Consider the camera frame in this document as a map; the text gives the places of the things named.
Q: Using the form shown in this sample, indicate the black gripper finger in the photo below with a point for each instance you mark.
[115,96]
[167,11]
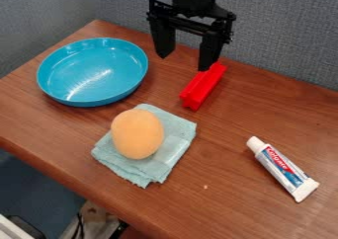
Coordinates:
[209,50]
[163,36]

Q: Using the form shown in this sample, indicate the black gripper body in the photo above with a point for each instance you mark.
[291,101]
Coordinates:
[193,16]

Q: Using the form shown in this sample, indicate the white toothpaste tube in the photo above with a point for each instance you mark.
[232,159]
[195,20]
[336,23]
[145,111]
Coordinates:
[296,183]

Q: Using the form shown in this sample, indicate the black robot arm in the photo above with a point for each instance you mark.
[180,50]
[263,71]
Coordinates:
[197,17]

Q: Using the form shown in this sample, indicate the blue plastic plate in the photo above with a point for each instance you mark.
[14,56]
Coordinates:
[92,72]

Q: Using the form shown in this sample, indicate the red plastic block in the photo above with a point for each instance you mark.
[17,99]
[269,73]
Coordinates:
[200,85]

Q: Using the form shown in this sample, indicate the orange egg-shaped sponge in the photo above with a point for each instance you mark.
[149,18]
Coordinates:
[137,133]

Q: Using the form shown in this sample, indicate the light blue folded cloth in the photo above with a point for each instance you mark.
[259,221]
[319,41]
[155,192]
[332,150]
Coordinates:
[152,169]

